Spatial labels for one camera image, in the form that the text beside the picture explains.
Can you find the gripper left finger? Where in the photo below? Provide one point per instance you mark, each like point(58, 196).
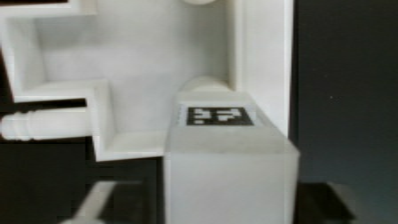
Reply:
point(116, 204)

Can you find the white U-shaped boundary fence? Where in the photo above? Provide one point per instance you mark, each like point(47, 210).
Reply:
point(264, 46)

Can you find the white chair seat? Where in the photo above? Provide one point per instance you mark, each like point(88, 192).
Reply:
point(136, 55)

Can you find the white chair leg block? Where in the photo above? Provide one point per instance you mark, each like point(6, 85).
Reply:
point(232, 160)

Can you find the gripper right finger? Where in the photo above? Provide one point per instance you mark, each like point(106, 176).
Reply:
point(321, 207)

